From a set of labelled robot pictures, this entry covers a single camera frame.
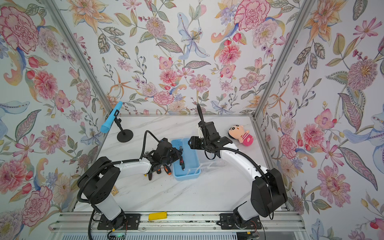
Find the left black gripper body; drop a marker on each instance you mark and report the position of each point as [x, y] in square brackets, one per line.
[172, 156]

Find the orange black screwdriver right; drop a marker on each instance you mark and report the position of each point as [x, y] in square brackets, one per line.
[167, 169]

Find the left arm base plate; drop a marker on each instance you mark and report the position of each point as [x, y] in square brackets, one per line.
[121, 222]

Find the yellow tape label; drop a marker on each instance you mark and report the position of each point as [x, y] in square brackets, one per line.
[157, 216]

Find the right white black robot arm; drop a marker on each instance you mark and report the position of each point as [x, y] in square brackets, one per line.
[267, 191]

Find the light blue plastic toolbox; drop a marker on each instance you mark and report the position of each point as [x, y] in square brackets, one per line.
[194, 163]

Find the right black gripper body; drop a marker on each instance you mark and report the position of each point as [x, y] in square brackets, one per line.
[200, 144]

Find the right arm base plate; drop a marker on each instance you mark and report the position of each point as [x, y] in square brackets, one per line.
[235, 222]

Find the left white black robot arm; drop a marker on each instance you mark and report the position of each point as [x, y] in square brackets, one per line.
[96, 184]

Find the small wooden block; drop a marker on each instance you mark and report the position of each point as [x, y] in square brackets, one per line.
[114, 191]

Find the aluminium front rail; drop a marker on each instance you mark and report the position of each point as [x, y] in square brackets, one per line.
[283, 221]

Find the cartoon boy plush doll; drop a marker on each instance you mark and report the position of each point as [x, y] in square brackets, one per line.
[237, 132]

